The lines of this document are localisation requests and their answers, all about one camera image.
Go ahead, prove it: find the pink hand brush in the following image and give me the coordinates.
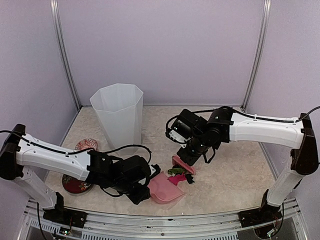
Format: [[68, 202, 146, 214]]
[[171, 155, 196, 175]]

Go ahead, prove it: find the pink plastic dustpan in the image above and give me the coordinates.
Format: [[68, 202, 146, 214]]
[[148, 171, 185, 205]]

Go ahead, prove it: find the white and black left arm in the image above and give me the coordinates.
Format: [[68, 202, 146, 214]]
[[0, 124, 161, 223]]

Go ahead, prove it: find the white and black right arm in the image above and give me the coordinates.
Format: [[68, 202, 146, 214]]
[[166, 106, 319, 222]]

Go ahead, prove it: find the pile of coloured paper scraps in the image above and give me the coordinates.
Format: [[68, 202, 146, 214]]
[[168, 170, 190, 186]]

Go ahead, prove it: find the green paper scrap near dustpan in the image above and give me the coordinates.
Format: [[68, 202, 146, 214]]
[[167, 167, 185, 176]]

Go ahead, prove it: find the black paper scrap right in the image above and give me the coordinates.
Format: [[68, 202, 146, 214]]
[[185, 174, 195, 185]]

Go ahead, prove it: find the red floral lacquer bowl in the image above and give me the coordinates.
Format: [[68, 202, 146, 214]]
[[61, 174, 93, 195]]

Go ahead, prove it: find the red patterned glass bowl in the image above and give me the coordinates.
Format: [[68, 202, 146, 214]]
[[75, 138, 98, 151]]

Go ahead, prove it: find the translucent white plastic bin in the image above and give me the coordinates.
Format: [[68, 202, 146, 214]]
[[90, 83, 144, 150]]

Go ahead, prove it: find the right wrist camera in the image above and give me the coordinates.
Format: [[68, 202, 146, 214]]
[[165, 119, 187, 145]]

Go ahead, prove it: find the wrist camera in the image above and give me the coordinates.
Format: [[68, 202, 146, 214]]
[[144, 164, 161, 186], [165, 119, 187, 145]]

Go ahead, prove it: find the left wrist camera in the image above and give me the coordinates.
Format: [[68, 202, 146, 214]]
[[144, 164, 161, 186]]

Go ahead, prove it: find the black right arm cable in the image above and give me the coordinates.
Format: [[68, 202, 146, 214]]
[[165, 106, 320, 163]]

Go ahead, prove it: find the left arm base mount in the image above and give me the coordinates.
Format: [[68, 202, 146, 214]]
[[43, 192, 88, 229]]

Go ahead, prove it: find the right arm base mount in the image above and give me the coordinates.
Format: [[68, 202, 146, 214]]
[[238, 189, 283, 228]]

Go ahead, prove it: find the aluminium front rail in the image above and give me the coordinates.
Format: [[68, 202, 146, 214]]
[[17, 199, 309, 240]]

